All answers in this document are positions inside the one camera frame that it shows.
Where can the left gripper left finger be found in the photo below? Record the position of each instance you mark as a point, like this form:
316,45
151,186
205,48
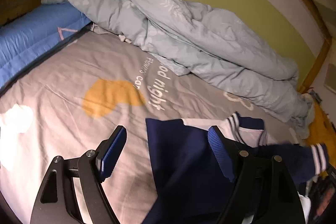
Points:
56,200

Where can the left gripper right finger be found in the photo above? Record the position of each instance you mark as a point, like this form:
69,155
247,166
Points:
262,185

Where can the white navy baseball jacket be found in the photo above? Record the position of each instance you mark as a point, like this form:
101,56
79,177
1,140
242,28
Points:
190,185

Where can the black puffer jacket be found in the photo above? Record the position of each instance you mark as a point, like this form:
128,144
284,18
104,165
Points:
321,192

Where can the yellow plush pillow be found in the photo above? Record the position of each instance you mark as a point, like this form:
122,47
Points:
321,130

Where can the grey printed bed sheet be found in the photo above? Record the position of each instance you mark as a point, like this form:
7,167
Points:
72,101

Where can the blue pillow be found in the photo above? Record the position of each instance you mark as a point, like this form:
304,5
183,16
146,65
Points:
26,39

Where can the grey-blue rumpled duvet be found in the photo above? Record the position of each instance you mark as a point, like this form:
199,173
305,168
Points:
213,44

